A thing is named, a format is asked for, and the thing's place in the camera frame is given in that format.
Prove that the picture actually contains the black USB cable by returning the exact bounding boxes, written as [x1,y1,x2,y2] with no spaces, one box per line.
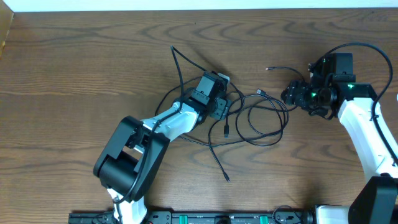
[207,66,307,183]
[154,76,290,147]

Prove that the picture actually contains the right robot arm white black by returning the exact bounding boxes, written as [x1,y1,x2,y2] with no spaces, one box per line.
[281,53,397,223]

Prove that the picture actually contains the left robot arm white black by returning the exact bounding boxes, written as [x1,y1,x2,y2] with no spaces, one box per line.
[93,72,231,223]

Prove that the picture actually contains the black base rail green clamps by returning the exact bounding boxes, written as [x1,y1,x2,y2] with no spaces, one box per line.
[67,205,317,224]

